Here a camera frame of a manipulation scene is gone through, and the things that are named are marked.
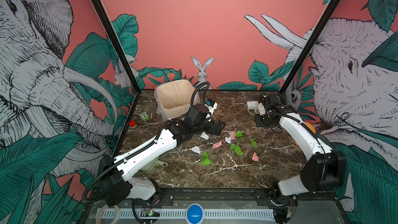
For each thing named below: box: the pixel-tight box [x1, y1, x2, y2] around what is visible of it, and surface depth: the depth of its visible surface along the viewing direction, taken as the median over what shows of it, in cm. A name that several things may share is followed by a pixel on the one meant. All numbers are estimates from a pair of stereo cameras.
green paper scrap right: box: [249, 138, 259, 148], surface depth 95 cm
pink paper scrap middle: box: [212, 140, 222, 149], surface depth 92 cm
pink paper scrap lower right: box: [251, 151, 259, 162], surface depth 88 cm
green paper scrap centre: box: [229, 143, 244, 156], surface depth 92 cm
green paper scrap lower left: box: [201, 151, 212, 166], surface depth 87 cm
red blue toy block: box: [128, 119, 140, 132], surface depth 97 cm
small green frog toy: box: [139, 112, 150, 122], surface depth 106 cm
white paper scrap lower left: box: [190, 146, 201, 154], surface depth 92 cm
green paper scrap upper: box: [234, 130, 245, 138], surface depth 98 cm
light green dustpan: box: [140, 155, 169, 172], surface depth 84 cm
